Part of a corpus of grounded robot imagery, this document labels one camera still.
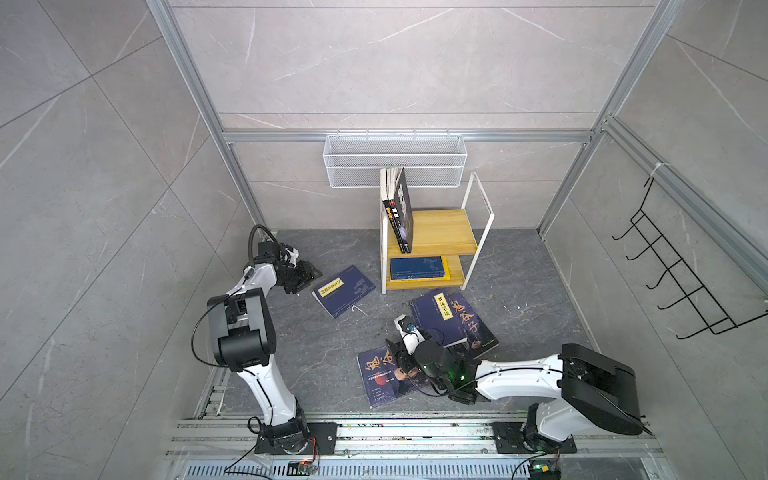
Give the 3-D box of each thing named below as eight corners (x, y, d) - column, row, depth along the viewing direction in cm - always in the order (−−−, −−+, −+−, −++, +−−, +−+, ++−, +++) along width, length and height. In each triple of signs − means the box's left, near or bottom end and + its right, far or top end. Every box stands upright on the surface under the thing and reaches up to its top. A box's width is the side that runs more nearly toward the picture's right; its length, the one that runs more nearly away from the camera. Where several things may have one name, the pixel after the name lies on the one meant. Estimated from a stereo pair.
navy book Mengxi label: (425, 349, 90) (426, 344, 87) (411, 303, 100) (412, 298, 97) (466, 340, 91) (468, 336, 89) (448, 296, 102) (450, 291, 99)
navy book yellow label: (333, 319, 97) (332, 316, 95) (312, 294, 103) (310, 290, 102) (375, 289, 105) (375, 285, 103) (354, 267, 111) (353, 263, 109)
